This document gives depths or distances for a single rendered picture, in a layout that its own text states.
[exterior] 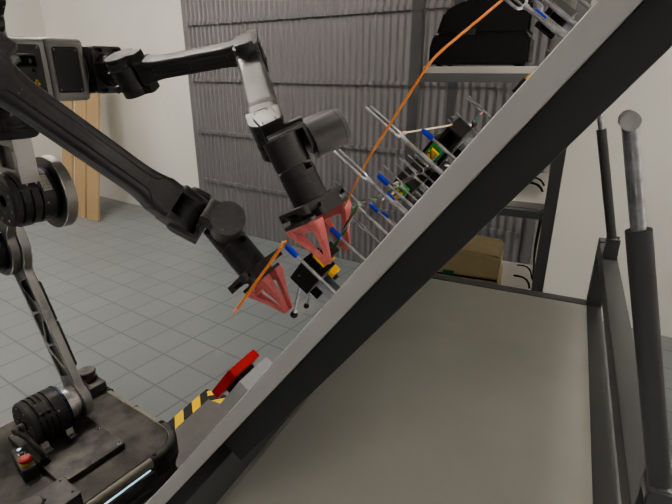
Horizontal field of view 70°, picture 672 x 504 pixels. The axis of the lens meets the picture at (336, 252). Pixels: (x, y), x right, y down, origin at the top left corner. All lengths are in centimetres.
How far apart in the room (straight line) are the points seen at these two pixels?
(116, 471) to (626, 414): 150
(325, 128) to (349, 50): 291
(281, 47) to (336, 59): 52
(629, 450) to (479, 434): 34
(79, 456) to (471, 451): 134
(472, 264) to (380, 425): 92
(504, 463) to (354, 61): 304
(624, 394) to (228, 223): 66
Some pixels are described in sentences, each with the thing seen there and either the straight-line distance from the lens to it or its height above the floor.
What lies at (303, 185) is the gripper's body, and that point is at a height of 129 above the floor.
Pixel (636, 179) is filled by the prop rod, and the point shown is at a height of 136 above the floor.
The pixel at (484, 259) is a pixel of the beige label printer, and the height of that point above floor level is 83.
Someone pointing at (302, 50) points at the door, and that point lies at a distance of 389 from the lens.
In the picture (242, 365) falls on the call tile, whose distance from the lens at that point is 59.
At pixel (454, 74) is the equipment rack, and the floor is 144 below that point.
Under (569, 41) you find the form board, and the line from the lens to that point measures 33.
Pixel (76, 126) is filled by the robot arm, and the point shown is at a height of 137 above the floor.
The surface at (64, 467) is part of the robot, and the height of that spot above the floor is 26.
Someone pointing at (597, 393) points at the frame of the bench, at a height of 80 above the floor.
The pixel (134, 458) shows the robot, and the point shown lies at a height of 24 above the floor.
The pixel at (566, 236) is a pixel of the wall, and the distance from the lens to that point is 327.
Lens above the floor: 145
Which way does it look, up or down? 21 degrees down
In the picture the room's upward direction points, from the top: straight up
